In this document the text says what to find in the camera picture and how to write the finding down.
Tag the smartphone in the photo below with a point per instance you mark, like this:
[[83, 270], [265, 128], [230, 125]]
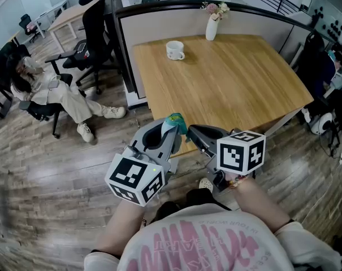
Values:
[[81, 47]]

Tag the white round wheeled device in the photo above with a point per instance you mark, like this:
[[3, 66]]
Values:
[[320, 123]]

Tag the black chair with grey armrests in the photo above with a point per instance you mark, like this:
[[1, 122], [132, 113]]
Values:
[[4, 80]]

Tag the black trousers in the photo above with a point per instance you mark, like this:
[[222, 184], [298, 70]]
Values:
[[196, 199]]

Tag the white clog shoe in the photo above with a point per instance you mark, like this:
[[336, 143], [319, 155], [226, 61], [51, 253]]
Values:
[[205, 184]]

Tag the white shirt with pink print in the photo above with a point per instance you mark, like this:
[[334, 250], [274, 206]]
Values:
[[207, 244]]

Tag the person's left forearm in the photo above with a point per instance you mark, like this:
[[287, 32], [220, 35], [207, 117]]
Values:
[[120, 227]]

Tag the black mesh office chair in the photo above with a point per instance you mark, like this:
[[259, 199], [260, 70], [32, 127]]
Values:
[[309, 63]]

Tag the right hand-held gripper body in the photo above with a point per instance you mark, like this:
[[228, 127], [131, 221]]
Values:
[[238, 154]]

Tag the small black office chair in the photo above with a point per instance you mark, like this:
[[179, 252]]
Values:
[[29, 27]]

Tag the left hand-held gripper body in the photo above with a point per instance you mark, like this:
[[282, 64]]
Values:
[[131, 174]]

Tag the white ceramic vase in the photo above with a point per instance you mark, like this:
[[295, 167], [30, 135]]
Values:
[[211, 30]]

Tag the pink and white flowers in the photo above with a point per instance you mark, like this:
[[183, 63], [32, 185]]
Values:
[[217, 8]]

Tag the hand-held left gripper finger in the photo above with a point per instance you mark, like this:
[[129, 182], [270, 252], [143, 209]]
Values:
[[173, 147], [139, 134]]

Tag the group of black wall objects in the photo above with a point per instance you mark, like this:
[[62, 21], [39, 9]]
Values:
[[333, 27]]

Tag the black high-back office chair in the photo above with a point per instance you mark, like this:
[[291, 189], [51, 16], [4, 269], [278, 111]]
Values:
[[94, 35]]

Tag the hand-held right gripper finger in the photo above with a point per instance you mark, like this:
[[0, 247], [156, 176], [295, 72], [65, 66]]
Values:
[[207, 134], [208, 158]]

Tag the white desk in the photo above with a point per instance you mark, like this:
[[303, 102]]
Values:
[[49, 11]]

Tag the white power plug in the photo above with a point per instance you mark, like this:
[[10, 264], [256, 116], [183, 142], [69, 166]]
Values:
[[340, 158]]

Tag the light wooden desk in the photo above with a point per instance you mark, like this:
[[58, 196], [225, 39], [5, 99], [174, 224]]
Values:
[[69, 15]]

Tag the wooden table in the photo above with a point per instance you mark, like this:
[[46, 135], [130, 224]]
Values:
[[159, 24]]

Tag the person's right forearm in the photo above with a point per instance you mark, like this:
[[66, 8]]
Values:
[[258, 205]]

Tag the white ceramic cup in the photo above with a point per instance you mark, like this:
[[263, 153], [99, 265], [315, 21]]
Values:
[[175, 49]]

